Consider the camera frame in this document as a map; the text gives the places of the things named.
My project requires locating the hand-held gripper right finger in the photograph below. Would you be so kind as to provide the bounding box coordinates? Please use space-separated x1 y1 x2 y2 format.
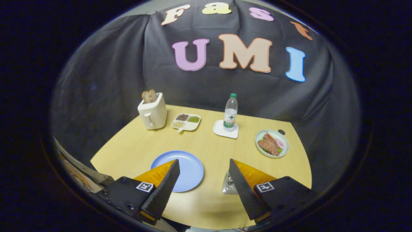
229 159 319 223

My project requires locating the clear water bottle green cap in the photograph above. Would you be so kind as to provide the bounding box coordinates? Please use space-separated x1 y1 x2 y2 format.
223 93 239 132

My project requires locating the white square coaster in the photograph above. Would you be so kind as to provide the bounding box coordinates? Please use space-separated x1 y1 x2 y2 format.
212 120 239 139

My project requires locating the white chair frame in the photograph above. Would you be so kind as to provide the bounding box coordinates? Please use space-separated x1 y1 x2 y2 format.
55 139 115 194

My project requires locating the metal wire cutlery basket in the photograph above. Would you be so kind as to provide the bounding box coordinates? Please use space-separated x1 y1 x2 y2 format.
222 171 239 195

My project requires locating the blue round plate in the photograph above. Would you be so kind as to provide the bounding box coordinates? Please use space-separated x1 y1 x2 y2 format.
150 150 204 193

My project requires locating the white divided bean tray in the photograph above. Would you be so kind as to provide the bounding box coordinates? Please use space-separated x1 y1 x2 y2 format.
171 113 201 133

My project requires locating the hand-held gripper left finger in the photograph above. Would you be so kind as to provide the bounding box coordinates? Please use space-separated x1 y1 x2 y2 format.
97 159 181 225

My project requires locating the pale green plate with meat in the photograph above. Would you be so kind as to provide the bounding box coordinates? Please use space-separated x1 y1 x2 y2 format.
255 129 289 158

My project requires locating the cream toaster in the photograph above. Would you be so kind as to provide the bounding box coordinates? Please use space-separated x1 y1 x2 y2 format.
138 93 168 131

